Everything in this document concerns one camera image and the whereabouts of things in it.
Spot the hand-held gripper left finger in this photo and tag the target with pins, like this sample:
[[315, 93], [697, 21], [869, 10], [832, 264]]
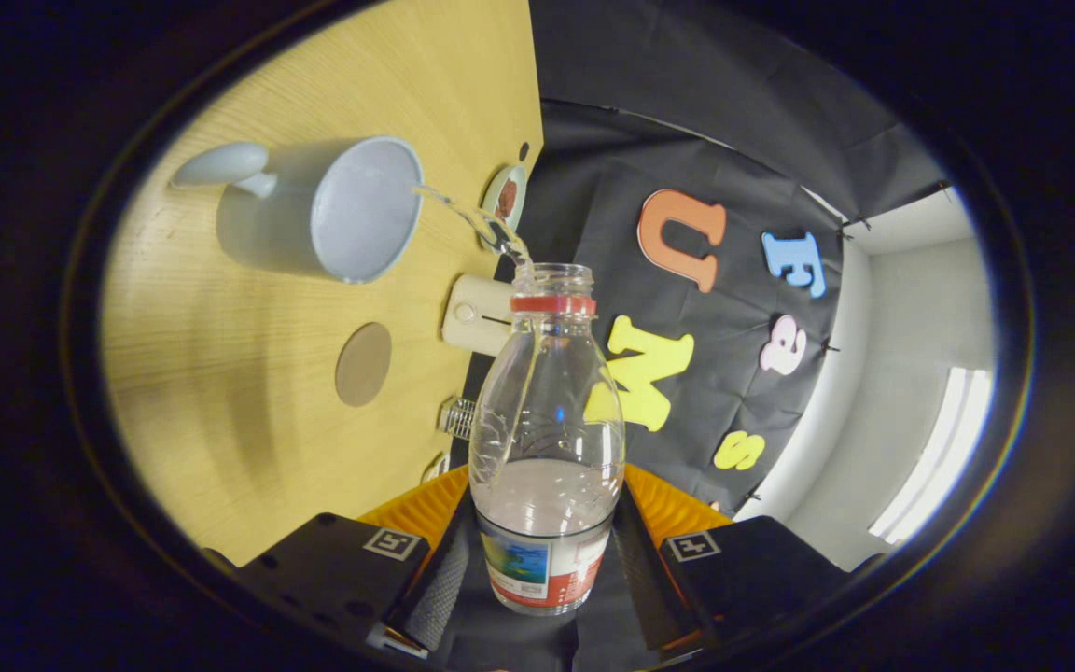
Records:
[[435, 593]]

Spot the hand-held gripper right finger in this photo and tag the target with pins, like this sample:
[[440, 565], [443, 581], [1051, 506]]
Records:
[[649, 579]]

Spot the clear plastic juice bottle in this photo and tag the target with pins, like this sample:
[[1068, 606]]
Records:
[[547, 420]]

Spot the round brown coaster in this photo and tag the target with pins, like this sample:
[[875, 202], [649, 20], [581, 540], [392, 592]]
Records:
[[363, 364]]

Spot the white divided food tray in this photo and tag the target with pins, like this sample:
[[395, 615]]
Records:
[[435, 468]]

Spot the white toaster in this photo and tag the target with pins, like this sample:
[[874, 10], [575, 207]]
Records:
[[477, 317]]

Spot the wooden table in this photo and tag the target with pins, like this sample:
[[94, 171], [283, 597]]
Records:
[[220, 373]]

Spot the long ceiling light panel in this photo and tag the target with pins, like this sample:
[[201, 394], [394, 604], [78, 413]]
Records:
[[939, 457]]

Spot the pale green plate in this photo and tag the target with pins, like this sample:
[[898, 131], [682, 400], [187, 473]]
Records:
[[491, 201]]

